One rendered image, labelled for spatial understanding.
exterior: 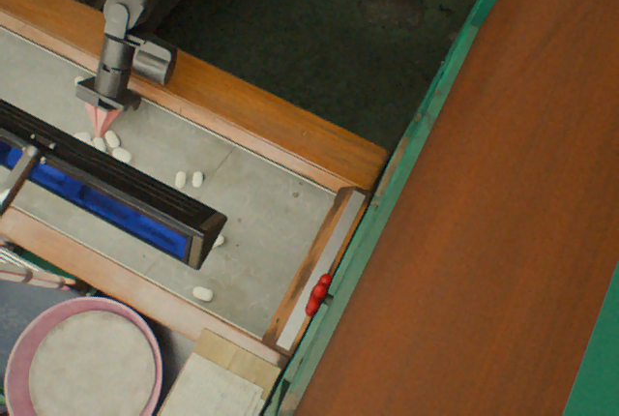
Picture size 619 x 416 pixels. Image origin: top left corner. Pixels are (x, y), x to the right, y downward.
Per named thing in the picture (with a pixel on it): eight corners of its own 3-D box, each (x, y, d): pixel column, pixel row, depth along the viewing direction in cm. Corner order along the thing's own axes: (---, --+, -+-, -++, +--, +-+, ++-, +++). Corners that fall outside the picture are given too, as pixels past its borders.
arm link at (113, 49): (114, 22, 100) (100, 29, 94) (150, 37, 100) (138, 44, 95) (106, 58, 103) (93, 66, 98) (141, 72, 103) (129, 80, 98)
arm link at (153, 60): (131, -8, 98) (109, 0, 91) (191, 16, 99) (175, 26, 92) (117, 53, 104) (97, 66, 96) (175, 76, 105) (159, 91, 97)
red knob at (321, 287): (319, 273, 55) (322, 268, 51) (339, 282, 55) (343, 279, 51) (300, 312, 54) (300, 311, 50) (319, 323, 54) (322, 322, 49)
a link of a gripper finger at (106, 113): (99, 147, 104) (109, 103, 99) (67, 131, 104) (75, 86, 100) (120, 136, 110) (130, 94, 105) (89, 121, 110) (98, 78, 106)
